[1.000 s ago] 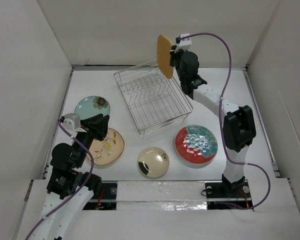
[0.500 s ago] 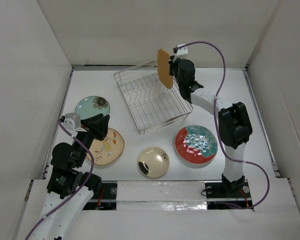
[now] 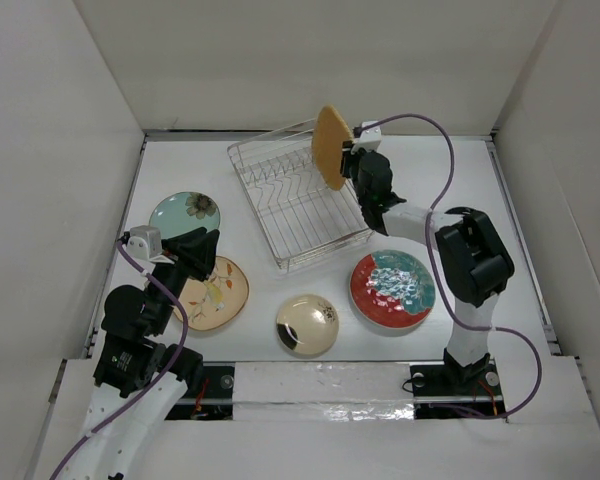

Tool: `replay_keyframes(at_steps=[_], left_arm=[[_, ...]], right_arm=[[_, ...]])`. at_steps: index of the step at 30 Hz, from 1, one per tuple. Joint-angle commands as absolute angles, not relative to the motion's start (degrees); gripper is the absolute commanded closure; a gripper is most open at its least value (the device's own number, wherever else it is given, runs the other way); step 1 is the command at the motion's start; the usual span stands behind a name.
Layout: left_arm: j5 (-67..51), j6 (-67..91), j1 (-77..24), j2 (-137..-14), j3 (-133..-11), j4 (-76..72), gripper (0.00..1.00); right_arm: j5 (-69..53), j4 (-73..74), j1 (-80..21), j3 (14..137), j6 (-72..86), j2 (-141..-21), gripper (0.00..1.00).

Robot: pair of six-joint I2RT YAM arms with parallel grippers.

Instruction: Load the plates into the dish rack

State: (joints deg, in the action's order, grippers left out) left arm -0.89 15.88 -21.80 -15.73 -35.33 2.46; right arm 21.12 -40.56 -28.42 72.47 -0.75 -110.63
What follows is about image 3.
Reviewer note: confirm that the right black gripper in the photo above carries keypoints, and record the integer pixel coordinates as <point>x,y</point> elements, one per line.
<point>348,158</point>

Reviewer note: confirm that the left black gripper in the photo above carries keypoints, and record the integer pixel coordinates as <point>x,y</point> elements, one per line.
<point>192,251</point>

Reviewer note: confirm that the orange woven square plate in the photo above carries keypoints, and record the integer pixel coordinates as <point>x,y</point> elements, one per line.
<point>330,132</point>

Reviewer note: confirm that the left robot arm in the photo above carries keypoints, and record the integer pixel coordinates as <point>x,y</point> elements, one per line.
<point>137,380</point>

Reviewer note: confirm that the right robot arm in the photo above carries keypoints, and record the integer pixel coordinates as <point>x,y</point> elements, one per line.
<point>476,265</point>

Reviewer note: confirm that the teal flower plate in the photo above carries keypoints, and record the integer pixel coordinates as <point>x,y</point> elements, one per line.
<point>183,212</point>

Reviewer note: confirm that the beige bird painted plate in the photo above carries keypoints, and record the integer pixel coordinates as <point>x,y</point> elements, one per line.
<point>214,302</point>

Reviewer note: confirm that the red and teal plate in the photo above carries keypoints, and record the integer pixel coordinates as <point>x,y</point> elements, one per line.
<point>392,289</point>

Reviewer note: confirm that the cream bowl with black marks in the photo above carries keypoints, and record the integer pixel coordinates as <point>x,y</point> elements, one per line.
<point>307,325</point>

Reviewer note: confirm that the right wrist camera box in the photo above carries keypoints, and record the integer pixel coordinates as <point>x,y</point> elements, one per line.
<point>367,136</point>

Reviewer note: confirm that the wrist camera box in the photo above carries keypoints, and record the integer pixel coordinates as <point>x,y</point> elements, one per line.
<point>367,136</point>
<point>144,243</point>

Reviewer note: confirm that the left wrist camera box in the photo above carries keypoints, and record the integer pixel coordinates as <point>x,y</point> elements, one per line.
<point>144,243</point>

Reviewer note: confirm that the silver wire dish rack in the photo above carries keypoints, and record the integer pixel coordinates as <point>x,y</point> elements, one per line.
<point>301,218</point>

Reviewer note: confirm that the metal base rail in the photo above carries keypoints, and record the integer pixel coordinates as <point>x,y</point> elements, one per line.
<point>337,391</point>

